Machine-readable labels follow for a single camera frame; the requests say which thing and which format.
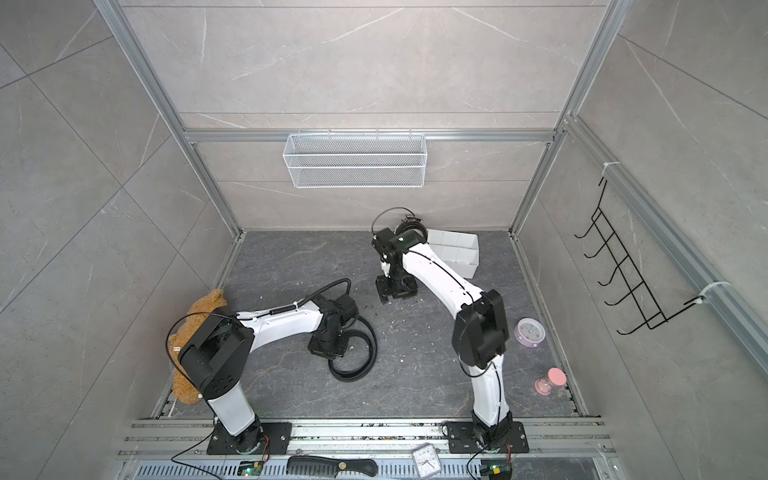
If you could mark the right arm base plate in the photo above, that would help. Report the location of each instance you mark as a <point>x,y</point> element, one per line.
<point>471,437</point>

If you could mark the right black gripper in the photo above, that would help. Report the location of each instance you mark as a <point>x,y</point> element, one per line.
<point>386,293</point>

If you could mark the curled black belt with buckle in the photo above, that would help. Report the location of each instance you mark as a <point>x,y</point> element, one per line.
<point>358,352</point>

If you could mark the white divided storage box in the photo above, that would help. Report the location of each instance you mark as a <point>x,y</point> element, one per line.
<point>458,250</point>

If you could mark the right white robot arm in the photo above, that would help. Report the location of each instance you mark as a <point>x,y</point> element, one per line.
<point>480,329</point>

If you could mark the pink round container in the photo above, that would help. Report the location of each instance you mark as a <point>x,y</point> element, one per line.
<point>529,332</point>

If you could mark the white wire mesh basket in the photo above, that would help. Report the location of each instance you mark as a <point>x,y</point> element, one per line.
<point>356,160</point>

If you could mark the black wire hook rack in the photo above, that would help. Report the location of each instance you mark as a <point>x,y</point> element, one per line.
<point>627,271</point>

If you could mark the small white clock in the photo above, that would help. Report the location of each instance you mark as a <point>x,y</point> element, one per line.
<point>426,461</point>

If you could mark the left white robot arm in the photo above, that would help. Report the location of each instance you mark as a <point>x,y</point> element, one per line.
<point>216,355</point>

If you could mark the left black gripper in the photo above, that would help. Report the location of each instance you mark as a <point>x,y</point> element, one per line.
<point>324,351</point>

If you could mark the black comb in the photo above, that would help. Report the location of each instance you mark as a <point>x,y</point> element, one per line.
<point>318,466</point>

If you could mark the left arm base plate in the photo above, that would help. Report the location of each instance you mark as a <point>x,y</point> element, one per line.
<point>258,439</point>

